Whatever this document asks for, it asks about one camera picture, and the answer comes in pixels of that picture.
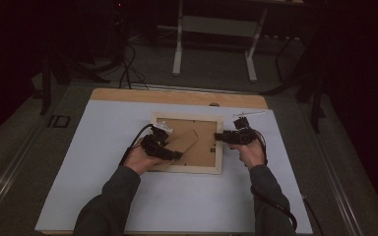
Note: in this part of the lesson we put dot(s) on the person's right hand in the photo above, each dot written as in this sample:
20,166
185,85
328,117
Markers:
252,155

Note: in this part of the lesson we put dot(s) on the white table mat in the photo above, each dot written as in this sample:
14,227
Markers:
193,203

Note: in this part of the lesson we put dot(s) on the wooden picture frame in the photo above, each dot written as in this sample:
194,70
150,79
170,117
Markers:
206,147

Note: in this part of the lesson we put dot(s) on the black floor socket box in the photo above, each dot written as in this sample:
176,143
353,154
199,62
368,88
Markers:
59,121

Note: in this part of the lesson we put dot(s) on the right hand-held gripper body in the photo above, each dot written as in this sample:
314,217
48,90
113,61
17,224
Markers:
242,136

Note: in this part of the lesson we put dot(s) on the round table grommet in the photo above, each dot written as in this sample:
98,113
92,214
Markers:
214,104

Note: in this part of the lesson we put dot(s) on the dark metal stand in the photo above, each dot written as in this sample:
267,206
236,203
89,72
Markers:
315,98
46,85

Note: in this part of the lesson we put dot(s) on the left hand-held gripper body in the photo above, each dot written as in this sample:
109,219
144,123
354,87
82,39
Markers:
154,146

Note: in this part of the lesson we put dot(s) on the white metal stand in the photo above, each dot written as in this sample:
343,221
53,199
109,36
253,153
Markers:
216,26

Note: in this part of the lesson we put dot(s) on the grey metal floor rail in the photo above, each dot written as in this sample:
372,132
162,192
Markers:
338,183
6,177

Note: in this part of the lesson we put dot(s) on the person's left hand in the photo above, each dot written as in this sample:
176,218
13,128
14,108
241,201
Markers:
138,160

